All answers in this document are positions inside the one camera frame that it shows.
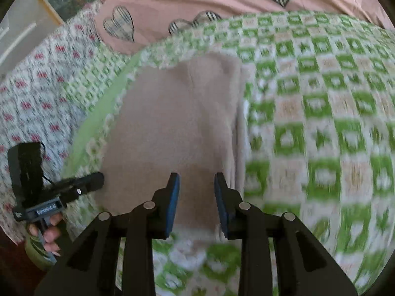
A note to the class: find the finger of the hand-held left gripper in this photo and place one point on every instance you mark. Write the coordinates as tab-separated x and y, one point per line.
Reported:
86	183

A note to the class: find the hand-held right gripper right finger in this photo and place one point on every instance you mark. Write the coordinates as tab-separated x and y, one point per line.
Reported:
220	203

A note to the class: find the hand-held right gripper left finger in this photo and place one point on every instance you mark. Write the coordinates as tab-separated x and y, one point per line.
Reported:
174	203

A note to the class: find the beige knitted sweater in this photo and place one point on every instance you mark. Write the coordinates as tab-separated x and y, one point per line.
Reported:
169	123

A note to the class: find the person's left hand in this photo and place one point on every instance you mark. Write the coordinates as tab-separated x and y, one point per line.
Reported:
51	236

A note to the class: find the floral bed sheet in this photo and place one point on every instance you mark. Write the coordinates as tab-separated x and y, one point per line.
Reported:
40	98

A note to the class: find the green checkered blanket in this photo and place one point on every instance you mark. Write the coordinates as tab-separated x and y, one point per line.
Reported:
324	114

